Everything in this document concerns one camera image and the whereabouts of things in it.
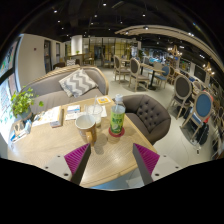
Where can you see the green potted plant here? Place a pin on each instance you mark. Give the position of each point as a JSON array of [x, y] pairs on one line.
[[22, 101]]

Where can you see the colourful printed pamphlet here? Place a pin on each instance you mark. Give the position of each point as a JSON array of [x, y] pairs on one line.
[[45, 116]]

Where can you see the grey sofa with wooden frame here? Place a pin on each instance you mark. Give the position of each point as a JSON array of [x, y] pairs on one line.
[[50, 88]]

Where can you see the white and orange box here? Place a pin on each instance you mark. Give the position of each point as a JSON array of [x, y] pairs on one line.
[[56, 118]]

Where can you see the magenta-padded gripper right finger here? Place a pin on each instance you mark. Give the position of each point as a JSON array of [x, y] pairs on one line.
[[146, 159]]

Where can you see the yellow mug with white inside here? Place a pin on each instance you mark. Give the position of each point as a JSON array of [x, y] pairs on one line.
[[86, 128]]

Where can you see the grey tufted armchair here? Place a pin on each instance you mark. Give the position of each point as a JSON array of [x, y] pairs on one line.
[[148, 115]]

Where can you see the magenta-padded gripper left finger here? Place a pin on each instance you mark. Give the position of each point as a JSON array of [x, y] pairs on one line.
[[77, 159]]

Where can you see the grey white chevron pillow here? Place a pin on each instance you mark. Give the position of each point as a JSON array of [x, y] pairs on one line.
[[78, 82]]

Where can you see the group of ceiling lights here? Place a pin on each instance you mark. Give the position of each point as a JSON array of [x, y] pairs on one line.
[[104, 4]]

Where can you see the green-labelled clear drink bottle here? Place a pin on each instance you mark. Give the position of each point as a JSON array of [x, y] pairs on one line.
[[117, 121]]

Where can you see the small light blue box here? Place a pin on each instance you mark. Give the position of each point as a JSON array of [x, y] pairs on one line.
[[28, 126]]

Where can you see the blue and white flat box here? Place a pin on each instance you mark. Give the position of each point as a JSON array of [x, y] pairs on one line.
[[18, 135]]

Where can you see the group of dining chairs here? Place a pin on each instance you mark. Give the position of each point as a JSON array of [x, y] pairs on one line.
[[203, 106]]

